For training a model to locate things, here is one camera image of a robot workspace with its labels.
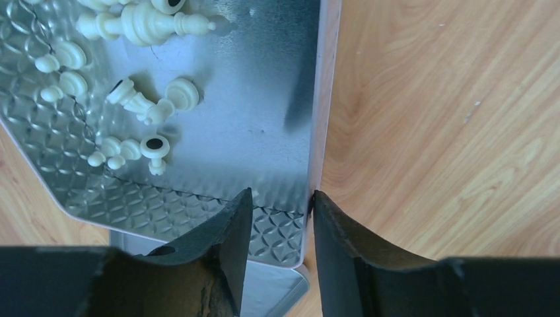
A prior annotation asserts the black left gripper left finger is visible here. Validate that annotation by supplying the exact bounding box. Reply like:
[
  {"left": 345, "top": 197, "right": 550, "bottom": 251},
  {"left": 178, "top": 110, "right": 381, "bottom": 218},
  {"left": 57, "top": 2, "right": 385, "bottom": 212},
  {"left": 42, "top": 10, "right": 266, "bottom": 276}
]
[{"left": 1, "top": 188, "right": 253, "bottom": 316}]

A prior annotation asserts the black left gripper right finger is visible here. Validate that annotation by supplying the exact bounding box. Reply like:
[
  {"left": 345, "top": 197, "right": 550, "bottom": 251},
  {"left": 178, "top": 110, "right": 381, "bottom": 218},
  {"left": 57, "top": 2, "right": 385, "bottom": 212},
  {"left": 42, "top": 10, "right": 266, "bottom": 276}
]
[{"left": 313, "top": 191, "right": 559, "bottom": 316}]

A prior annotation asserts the silver metal tin lid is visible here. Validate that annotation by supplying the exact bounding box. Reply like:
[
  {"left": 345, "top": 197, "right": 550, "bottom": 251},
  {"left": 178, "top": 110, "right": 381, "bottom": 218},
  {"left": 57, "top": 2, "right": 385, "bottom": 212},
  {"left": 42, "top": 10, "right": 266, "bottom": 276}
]
[{"left": 109, "top": 230, "right": 310, "bottom": 316}]

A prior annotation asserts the white chess bishop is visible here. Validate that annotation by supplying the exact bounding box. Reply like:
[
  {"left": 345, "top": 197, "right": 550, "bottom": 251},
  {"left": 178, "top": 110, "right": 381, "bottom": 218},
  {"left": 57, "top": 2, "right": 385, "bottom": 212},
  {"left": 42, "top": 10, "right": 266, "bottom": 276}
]
[{"left": 140, "top": 135, "right": 170, "bottom": 176}]

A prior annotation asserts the white chess pawn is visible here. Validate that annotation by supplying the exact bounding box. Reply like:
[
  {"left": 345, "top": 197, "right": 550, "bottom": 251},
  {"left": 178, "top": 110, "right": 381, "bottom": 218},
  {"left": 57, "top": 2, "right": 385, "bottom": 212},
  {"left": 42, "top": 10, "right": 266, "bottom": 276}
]
[
  {"left": 34, "top": 41, "right": 87, "bottom": 73},
  {"left": 164, "top": 78, "right": 200, "bottom": 112}
]

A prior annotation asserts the white chess piece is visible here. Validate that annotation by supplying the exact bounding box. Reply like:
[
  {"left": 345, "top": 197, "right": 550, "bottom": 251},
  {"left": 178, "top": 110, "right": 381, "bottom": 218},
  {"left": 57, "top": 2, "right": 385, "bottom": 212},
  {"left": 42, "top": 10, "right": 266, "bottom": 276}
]
[{"left": 76, "top": 2, "right": 217, "bottom": 47}]

